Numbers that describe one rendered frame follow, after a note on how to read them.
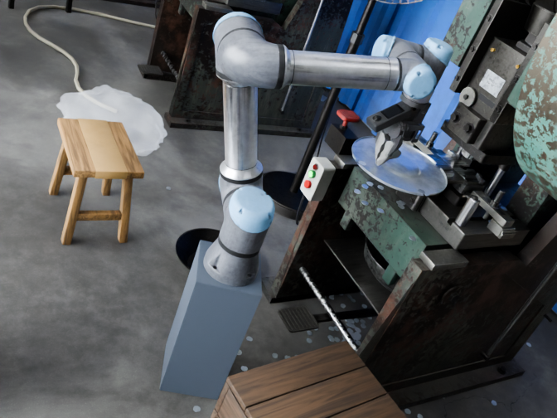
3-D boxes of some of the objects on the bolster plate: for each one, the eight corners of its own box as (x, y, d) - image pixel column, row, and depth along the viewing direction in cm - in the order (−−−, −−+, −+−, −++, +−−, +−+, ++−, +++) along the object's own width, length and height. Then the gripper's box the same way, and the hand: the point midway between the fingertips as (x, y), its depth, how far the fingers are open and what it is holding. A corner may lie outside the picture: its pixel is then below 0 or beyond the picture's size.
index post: (459, 226, 168) (477, 200, 163) (452, 220, 170) (469, 193, 165) (466, 226, 170) (483, 200, 165) (459, 220, 172) (476, 193, 167)
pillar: (486, 196, 184) (510, 159, 176) (481, 192, 185) (505, 155, 178) (491, 196, 185) (515, 159, 177) (486, 192, 186) (509, 155, 179)
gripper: (438, 108, 154) (403, 174, 166) (418, 90, 160) (385, 156, 172) (414, 105, 150) (380, 173, 161) (394, 88, 156) (362, 155, 167)
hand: (377, 161), depth 164 cm, fingers closed
